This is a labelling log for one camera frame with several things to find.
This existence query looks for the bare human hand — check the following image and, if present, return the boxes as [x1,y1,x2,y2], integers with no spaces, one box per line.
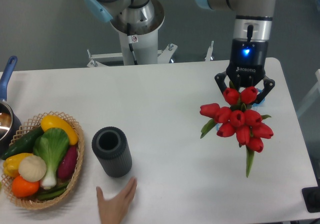
[96,177,137,224]

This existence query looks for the green bok choy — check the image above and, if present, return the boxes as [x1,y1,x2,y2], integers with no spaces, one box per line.
[33,128,70,190]

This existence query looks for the green bean pods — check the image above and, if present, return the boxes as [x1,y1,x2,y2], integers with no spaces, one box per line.
[36,182,69,201]

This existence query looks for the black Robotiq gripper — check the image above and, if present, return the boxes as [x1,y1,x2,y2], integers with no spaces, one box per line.
[214,39,275,104]

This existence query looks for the red tulip bouquet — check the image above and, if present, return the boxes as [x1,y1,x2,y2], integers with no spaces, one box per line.
[200,82,274,177]

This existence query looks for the woven wicker basket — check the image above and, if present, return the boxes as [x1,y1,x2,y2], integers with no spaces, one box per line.
[1,111,85,210]

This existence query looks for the orange fruit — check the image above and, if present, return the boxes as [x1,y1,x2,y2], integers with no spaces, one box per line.
[11,176,40,197]

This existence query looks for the black device at edge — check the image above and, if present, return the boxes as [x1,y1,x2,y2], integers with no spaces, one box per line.
[302,186,320,213]

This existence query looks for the green cucumber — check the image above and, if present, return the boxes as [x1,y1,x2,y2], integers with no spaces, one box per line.
[1,127,44,160]

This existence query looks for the purple sweet potato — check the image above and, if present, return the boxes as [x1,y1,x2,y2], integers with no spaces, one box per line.
[57,146,78,180]

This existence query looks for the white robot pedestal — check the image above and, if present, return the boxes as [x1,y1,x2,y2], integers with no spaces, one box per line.
[85,0,178,66]

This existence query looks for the blue handled saucepan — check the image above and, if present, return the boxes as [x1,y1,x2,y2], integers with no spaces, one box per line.
[0,56,21,155]

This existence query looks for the white garlic bulb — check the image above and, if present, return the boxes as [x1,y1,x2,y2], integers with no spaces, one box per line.
[18,155,47,182]

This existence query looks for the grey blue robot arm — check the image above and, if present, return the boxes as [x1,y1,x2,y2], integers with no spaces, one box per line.
[84,0,276,104]

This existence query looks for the yellow squash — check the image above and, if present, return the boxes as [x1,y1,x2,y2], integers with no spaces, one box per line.
[40,115,79,145]

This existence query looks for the dark grey ribbed vase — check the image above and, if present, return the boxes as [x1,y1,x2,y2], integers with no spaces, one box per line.
[91,126,133,178]

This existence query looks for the yellow bell pepper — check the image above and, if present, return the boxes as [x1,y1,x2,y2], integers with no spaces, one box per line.
[3,153,33,178]

